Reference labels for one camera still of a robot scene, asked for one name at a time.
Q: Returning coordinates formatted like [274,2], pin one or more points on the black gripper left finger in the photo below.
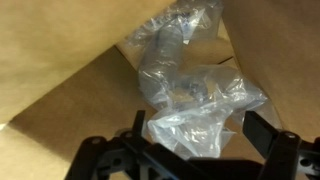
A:
[139,123]

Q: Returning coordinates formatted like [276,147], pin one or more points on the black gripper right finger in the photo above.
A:
[259,132]

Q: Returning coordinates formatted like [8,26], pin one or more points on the clear plastic bag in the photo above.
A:
[162,38]
[191,122]

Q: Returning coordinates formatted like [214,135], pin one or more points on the brown cardboard box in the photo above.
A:
[63,79]

